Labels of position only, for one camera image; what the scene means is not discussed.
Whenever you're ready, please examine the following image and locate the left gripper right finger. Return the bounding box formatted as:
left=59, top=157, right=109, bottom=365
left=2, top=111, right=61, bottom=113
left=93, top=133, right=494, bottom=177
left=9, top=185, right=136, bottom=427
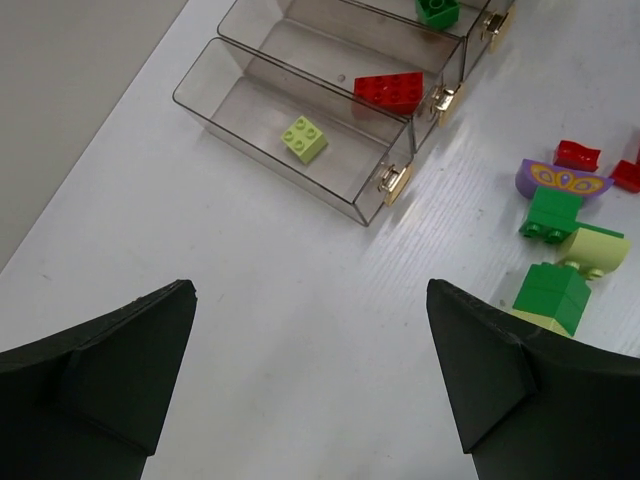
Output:
left=426, top=279, right=639, bottom=479

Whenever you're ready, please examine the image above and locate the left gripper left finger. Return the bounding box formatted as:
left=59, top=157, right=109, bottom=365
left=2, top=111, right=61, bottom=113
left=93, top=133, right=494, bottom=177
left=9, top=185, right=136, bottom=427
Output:
left=1, top=280, right=197, bottom=479

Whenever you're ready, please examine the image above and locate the green yellow lego assembly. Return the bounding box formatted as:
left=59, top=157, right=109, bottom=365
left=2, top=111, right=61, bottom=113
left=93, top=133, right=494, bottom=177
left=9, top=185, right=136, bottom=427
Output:
left=511, top=263, right=591, bottom=337

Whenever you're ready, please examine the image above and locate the red lego brick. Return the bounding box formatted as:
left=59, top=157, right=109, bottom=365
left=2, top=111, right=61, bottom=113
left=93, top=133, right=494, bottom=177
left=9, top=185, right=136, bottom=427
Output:
left=353, top=72, right=424, bottom=115

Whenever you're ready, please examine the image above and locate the lime green lego brick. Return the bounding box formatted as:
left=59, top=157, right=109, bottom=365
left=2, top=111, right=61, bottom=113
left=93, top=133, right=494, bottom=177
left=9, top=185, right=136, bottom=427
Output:
left=281, top=116, right=328, bottom=165

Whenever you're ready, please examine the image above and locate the green purple yellow lego cluster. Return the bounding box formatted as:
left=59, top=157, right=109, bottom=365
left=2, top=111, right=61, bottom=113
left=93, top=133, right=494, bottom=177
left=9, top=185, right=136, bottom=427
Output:
left=515, top=159, right=631, bottom=280

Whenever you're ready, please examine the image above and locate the red round lego piece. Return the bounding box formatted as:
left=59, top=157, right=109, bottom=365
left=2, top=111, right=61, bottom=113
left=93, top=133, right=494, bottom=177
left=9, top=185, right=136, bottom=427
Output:
left=610, top=129, right=639, bottom=194

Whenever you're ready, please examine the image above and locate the small red lego piece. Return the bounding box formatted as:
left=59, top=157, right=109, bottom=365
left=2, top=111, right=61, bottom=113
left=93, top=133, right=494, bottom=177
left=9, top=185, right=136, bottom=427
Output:
left=553, top=140, right=601, bottom=173

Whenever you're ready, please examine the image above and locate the clear bin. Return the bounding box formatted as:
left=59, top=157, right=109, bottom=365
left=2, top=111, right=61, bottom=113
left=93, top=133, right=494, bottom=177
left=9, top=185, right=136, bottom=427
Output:
left=353, top=0, right=515, bottom=80
left=217, top=0, right=464, bottom=149
left=172, top=37, right=414, bottom=226

